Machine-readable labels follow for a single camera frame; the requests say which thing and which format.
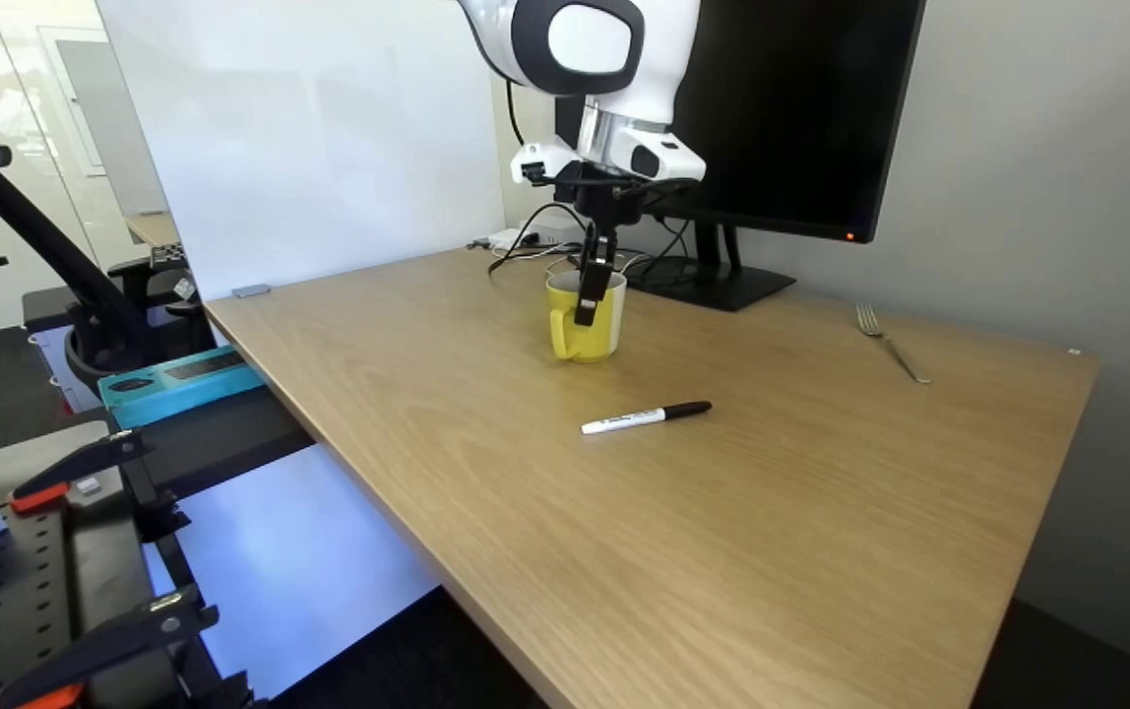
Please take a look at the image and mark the white board panel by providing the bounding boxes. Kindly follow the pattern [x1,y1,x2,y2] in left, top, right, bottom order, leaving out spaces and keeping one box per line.
[96,0,513,308]

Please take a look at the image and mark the silver metal fork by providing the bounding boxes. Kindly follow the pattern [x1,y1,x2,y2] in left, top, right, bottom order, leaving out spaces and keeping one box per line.
[849,304,932,392]

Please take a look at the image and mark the teal plastic tray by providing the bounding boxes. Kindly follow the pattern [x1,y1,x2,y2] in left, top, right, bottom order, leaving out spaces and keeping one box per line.
[96,343,272,434]

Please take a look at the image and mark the black and white marker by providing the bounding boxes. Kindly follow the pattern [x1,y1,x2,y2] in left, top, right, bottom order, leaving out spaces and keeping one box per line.
[578,398,715,443]

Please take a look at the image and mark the black cable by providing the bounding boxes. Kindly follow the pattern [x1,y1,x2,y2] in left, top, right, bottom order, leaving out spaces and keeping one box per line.
[483,198,696,283]

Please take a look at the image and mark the yellow and white mug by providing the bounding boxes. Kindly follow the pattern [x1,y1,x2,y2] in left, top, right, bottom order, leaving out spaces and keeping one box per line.
[538,262,630,367]

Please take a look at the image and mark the black monitor stand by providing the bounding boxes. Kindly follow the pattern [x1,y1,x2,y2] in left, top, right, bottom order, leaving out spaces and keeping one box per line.
[621,217,801,316]

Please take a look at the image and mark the pale blue sheet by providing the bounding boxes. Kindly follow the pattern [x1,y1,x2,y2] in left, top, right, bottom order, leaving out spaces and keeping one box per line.
[143,443,444,704]

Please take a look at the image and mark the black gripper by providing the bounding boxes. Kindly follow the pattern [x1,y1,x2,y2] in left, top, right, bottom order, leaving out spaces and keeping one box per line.
[549,159,658,331]

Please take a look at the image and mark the black clamp with orange trigger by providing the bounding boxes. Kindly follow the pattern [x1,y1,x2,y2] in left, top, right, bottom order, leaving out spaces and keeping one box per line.
[4,426,193,546]
[0,588,259,709]

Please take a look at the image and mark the black perforated board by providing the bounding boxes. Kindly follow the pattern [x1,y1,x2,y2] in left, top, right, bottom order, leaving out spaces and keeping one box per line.
[0,503,83,709]

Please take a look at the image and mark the black computer monitor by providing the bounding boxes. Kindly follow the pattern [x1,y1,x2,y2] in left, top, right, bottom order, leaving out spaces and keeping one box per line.
[665,0,931,250]

